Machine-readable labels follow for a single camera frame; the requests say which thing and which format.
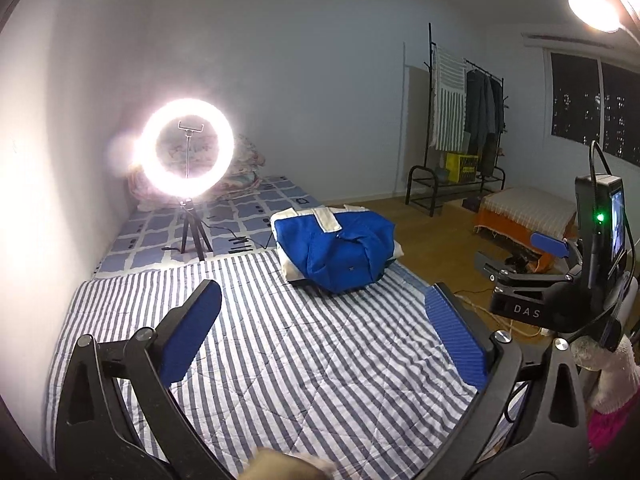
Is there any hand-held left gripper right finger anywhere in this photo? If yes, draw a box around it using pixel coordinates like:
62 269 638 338
424 282 596 480

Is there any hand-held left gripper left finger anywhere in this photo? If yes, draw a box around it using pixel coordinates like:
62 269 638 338
52 280 236 480

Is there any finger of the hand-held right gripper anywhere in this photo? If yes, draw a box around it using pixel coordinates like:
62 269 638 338
530 232 572 260
475 252 571 288

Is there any cream and blue jacket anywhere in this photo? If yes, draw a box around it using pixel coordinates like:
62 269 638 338
270 203 403 293

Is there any black clothes rack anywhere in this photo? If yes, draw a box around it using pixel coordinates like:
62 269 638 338
405 22 508 218

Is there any person's right hand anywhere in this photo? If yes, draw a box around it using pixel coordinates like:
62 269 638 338
572 335 640 413

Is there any black tripod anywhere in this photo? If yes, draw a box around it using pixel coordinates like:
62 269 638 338
177 121 213 262

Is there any blue patterned bed sheet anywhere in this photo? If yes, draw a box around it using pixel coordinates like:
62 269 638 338
95 175 331 278

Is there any yellow crate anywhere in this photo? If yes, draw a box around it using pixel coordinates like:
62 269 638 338
445 152 480 184

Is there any blue white striped blanket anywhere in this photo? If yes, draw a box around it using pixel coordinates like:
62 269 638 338
45 247 506 480

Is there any window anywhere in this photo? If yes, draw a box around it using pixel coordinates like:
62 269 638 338
550 50 640 166

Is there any dark hanging coat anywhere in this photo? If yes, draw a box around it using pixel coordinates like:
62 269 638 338
465 67 495 148
491 76 506 136

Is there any cream fuzzy cloth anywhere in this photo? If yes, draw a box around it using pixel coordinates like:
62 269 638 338
239 447 337 480

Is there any striped hanging towel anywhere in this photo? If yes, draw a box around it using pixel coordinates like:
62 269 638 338
432 45 469 151

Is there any floral blanket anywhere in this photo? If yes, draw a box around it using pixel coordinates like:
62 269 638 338
127 132 271 211

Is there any ceiling lamp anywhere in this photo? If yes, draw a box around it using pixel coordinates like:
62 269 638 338
567 0 623 33

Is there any cream floor cable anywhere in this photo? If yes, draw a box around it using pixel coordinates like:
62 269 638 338
447 287 543 338

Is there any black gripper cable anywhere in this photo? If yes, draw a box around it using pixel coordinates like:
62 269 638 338
590 140 615 177

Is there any ring light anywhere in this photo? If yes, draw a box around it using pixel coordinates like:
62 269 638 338
132 97 236 201

